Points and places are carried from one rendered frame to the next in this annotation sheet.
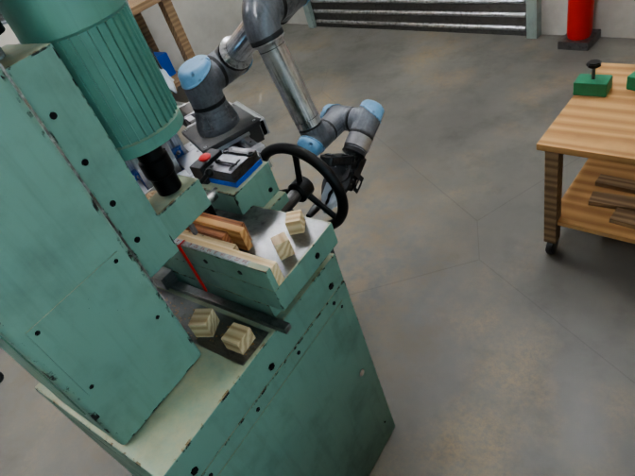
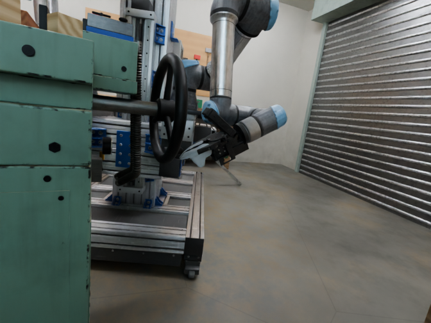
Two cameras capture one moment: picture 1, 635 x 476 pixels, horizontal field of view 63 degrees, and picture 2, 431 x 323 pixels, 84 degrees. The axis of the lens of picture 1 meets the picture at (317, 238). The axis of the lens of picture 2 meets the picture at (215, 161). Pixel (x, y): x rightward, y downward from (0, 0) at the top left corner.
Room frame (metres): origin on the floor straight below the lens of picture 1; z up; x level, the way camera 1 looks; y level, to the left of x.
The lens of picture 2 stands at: (0.56, -0.32, 0.82)
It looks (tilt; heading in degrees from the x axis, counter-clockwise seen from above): 12 degrees down; 15
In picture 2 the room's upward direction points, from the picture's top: 7 degrees clockwise
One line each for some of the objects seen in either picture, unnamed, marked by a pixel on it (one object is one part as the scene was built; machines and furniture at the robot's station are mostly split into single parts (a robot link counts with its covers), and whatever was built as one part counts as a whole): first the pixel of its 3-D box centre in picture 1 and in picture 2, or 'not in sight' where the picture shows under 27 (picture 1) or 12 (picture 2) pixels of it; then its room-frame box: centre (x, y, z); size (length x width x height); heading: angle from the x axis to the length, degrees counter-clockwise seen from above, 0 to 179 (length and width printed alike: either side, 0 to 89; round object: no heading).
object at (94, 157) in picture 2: not in sight; (83, 167); (1.22, 0.32, 0.58); 0.12 x 0.08 x 0.08; 133
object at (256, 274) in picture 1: (171, 246); not in sight; (0.95, 0.31, 0.93); 0.60 x 0.02 x 0.06; 43
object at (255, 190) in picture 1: (237, 188); (105, 60); (1.11, 0.14, 0.91); 0.15 x 0.14 x 0.09; 43
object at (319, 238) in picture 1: (222, 224); (65, 72); (1.05, 0.21, 0.87); 0.61 x 0.30 x 0.06; 43
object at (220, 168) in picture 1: (225, 163); (107, 30); (1.11, 0.15, 0.99); 0.13 x 0.11 x 0.06; 43
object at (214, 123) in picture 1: (214, 112); (183, 98); (1.70, 0.19, 0.87); 0.15 x 0.15 x 0.10
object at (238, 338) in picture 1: (238, 338); not in sight; (0.72, 0.22, 0.82); 0.04 x 0.04 x 0.03; 46
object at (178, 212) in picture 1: (173, 212); not in sight; (0.92, 0.26, 1.03); 0.14 x 0.07 x 0.09; 133
